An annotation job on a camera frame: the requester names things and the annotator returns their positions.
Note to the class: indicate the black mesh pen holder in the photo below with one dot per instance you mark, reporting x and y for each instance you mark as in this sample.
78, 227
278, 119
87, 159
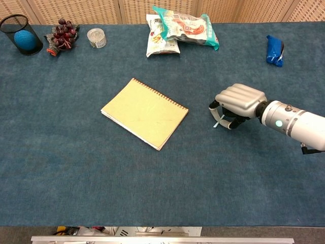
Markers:
38, 47

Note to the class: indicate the small light-blue eraser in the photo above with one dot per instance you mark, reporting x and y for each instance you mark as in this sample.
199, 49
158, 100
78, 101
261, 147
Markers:
216, 125

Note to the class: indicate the blue snack packet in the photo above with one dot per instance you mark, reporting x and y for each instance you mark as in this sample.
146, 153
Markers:
273, 50

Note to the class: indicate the dark red artificial grapes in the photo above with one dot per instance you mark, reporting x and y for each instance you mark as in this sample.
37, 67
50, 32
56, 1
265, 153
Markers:
63, 33

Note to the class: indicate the white snack bag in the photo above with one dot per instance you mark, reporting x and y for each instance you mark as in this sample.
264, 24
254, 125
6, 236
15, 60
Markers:
158, 47

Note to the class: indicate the blue textured ball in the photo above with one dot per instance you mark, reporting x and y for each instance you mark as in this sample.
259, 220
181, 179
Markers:
25, 40

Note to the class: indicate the teal snack bag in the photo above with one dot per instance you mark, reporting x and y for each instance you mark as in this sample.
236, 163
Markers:
188, 28

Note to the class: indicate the yellow spiral notebook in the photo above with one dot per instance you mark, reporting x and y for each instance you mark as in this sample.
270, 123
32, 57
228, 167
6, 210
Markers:
144, 111

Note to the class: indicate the yellow black tool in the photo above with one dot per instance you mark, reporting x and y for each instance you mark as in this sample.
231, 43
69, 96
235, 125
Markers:
61, 231

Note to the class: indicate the woven wicker folding screen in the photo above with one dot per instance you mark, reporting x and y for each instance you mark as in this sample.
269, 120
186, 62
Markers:
76, 10

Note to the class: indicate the aluminium profile rail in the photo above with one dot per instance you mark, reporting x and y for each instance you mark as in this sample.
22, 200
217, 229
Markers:
162, 240

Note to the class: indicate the clear round plastic jar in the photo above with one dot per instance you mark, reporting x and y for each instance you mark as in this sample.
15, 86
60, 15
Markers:
97, 38

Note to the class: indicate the blue felt table cloth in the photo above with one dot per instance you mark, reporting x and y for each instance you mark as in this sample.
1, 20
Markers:
162, 178

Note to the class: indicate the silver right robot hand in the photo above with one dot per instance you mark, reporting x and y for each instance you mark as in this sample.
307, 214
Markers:
241, 99

